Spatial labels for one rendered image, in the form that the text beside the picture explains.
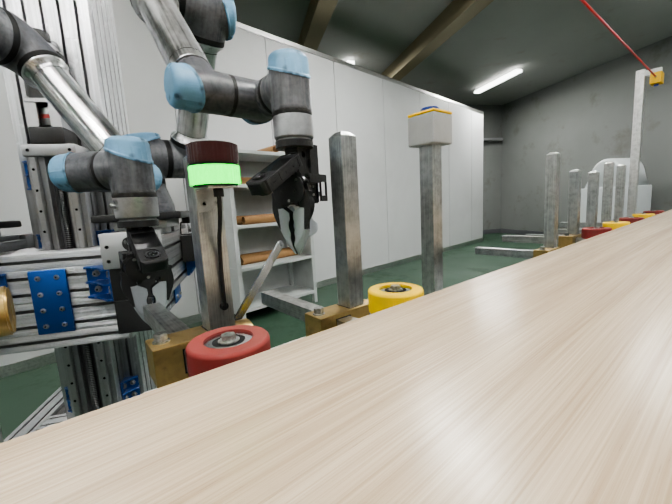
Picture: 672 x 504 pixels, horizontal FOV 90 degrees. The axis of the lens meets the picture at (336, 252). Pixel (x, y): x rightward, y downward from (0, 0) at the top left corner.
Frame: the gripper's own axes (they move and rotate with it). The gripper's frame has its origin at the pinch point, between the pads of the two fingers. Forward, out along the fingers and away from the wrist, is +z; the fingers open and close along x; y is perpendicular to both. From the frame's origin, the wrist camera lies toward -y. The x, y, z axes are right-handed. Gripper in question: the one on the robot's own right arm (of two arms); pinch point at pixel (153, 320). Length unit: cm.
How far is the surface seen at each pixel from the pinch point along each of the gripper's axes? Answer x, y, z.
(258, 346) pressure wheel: -1.2, -45.2, -8.9
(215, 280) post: -3.4, -28.4, -12.1
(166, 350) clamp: 3.7, -29.3, -4.7
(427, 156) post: -53, -27, -31
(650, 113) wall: -776, 46, -143
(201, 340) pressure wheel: 2.4, -40.0, -9.0
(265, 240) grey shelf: -157, 256, 18
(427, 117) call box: -51, -28, -39
